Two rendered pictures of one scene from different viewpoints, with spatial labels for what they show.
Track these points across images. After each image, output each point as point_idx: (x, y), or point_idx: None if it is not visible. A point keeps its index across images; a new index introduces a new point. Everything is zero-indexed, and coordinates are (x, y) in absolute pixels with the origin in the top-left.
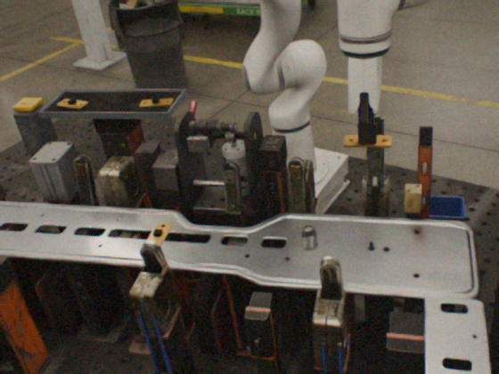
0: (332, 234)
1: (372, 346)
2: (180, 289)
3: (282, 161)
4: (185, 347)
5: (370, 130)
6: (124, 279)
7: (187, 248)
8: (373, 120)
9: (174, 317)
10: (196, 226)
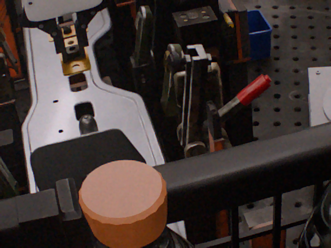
0: None
1: None
2: None
3: (186, 43)
4: (19, 141)
5: (53, 41)
6: None
7: (53, 58)
8: (49, 31)
9: (0, 103)
10: (88, 47)
